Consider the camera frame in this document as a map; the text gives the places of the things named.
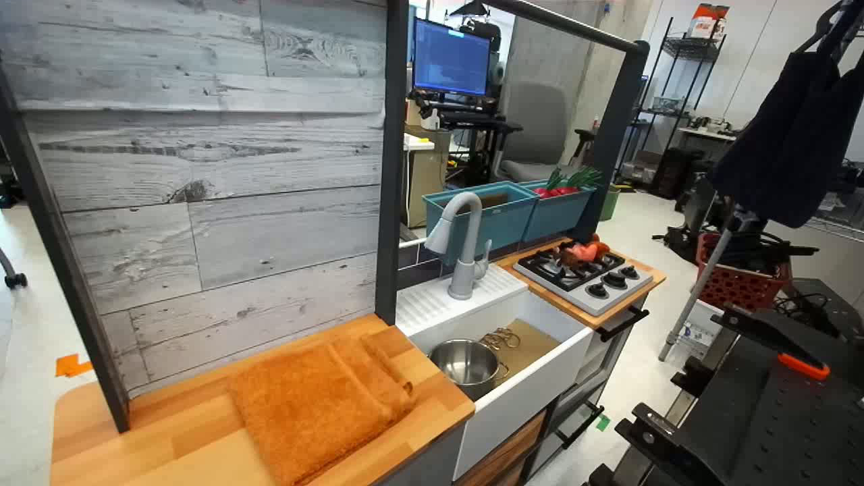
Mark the orange plush toy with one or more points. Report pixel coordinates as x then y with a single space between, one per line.
586 252

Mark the toy gas stove top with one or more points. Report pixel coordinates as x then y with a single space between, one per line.
592 287

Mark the teal storage bin left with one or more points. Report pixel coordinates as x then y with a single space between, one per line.
503 220

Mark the steel mixing bowl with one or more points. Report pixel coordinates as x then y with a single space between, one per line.
472 365

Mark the brown cardboard sink liner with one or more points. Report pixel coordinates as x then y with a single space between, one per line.
516 347

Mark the grey office chair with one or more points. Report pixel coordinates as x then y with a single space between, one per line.
536 143

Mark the computer monitor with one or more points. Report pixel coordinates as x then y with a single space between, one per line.
449 59

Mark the red perforated crate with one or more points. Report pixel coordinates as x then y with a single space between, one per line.
750 272

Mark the black hanging bag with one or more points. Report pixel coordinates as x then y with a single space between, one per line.
790 155

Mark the black metal frame post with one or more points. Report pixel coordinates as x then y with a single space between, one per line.
388 272

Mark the wire storage shelf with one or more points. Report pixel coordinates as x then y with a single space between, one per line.
674 90

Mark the black perforated mount table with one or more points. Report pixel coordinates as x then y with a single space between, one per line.
781 406

